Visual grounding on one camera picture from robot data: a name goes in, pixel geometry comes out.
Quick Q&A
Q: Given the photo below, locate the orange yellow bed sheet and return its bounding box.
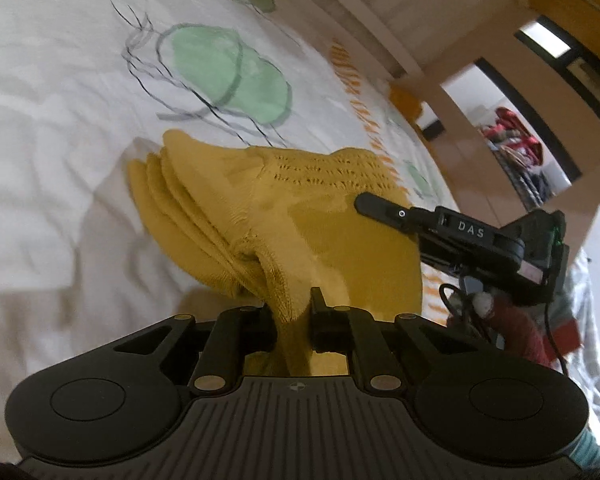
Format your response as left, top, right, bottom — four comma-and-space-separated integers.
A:
389, 84, 423, 120

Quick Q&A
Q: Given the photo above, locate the mustard yellow knit garment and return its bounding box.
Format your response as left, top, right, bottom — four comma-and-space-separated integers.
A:
127, 130, 424, 377

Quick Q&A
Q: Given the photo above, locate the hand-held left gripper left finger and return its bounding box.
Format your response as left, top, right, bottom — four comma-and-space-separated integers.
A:
113, 307, 277, 397

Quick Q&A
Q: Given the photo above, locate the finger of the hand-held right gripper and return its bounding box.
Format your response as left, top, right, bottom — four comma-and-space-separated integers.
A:
354, 192, 437, 242

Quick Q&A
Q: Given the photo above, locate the white slatted bed frame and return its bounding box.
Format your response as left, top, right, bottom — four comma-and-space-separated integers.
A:
260, 0, 600, 241

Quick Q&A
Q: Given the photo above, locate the black cable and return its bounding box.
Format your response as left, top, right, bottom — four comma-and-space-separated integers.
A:
438, 280, 570, 376

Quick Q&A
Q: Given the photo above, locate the pile of colourful clothes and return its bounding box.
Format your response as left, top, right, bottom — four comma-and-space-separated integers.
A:
480, 106, 548, 207

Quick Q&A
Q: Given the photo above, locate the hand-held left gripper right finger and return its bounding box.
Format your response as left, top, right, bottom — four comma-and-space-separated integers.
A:
310, 287, 483, 397

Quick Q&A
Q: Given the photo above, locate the grey patterned cloth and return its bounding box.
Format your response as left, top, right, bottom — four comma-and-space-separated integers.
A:
550, 247, 600, 471

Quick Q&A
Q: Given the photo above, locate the white printed blanket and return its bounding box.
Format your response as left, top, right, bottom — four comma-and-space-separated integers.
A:
0, 0, 463, 391

